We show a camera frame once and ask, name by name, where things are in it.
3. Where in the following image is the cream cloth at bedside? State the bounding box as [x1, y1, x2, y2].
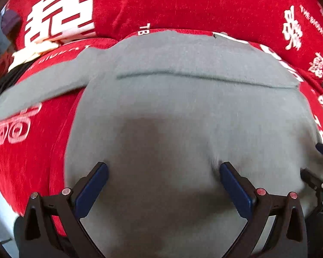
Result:
[8, 41, 60, 72]

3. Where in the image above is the grey clothes pile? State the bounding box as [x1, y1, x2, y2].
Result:
[0, 9, 21, 57]

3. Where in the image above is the grey knit garment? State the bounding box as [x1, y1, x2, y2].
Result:
[0, 31, 323, 257]

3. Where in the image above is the red wedding blanket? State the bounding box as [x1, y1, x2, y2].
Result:
[0, 30, 323, 214]

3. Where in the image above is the red rolled quilt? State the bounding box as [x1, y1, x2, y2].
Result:
[8, 0, 323, 80]

